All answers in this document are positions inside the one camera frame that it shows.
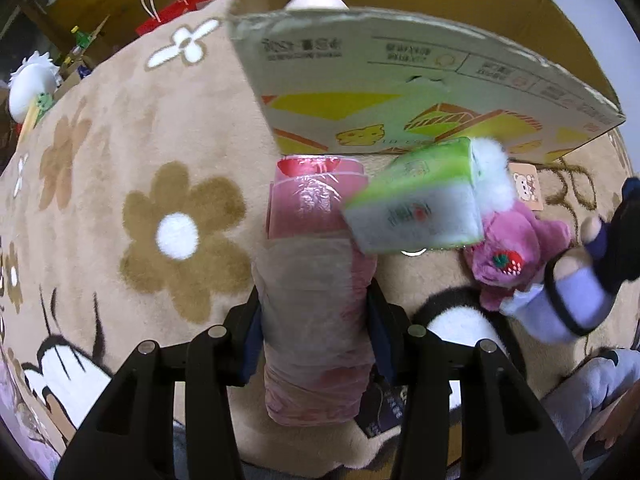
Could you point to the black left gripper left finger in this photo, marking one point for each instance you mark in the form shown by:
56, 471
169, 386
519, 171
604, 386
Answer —
129, 432

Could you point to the dark tissue pack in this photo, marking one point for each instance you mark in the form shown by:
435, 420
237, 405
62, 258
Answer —
382, 407

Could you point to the purple navy plush doll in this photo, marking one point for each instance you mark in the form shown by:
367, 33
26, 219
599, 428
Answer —
575, 291

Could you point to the pink strawberry plush toy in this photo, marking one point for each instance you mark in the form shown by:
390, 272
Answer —
517, 244

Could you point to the pink plastic tissue pack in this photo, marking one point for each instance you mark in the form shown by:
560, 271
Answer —
312, 284

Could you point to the green tissue pack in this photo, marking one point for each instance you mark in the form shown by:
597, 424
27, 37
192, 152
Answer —
425, 199

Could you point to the bear picture card tag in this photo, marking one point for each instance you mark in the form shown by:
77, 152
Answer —
526, 181

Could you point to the white round plush toy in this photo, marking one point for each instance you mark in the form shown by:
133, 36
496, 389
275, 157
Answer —
37, 74

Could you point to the printed cardboard box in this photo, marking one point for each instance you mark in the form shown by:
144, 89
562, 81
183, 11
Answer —
387, 76

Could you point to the green glass bottle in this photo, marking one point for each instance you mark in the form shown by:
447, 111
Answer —
82, 42

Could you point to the red paper shopping bag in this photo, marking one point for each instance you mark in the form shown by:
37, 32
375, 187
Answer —
158, 16

